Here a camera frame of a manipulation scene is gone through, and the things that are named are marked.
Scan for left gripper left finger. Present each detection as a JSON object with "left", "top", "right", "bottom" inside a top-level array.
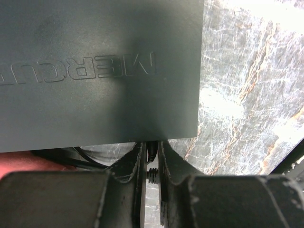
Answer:
[{"left": 0, "top": 142, "right": 146, "bottom": 228}]

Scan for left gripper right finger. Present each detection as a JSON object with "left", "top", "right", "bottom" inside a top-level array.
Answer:
[{"left": 158, "top": 141, "right": 304, "bottom": 228}]

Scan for black network switch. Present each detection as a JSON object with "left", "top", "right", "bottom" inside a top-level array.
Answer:
[{"left": 0, "top": 0, "right": 204, "bottom": 152}]

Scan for red cloth garment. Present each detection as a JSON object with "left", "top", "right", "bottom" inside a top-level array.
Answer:
[{"left": 0, "top": 151, "right": 76, "bottom": 179}]

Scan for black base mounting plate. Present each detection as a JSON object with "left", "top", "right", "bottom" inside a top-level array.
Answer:
[{"left": 270, "top": 139, "right": 304, "bottom": 174}]

